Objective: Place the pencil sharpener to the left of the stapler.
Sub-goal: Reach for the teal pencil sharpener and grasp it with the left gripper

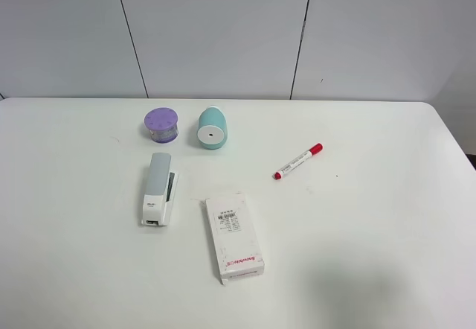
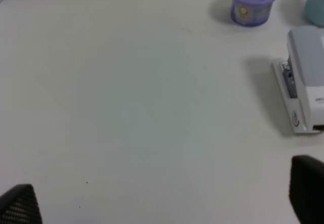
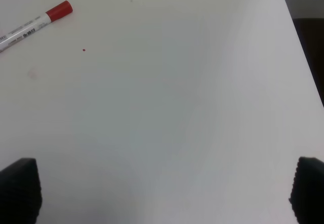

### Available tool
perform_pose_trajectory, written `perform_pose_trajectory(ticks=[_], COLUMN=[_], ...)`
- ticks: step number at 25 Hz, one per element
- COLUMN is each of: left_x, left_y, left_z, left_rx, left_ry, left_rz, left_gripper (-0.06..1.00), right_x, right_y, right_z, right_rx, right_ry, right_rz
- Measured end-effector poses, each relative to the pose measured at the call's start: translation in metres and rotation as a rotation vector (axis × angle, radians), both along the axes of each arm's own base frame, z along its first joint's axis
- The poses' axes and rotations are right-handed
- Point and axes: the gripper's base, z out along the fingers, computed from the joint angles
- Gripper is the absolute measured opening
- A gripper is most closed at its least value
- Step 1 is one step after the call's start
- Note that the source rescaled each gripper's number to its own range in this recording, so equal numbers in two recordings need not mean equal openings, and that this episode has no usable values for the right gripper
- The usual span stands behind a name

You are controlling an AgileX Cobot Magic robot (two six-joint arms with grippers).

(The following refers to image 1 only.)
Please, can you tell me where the white grey stapler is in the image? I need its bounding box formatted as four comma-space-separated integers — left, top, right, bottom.
141, 153, 179, 226

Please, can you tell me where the teal pencil sharpener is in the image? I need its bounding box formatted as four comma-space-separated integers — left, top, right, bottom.
197, 105, 228, 150

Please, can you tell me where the red capped whiteboard marker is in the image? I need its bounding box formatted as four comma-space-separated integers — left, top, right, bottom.
273, 143, 324, 180

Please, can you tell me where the purple round container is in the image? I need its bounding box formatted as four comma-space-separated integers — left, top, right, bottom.
144, 107, 179, 144

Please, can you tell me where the white cardboard box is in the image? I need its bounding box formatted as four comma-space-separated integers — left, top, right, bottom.
205, 193, 265, 285

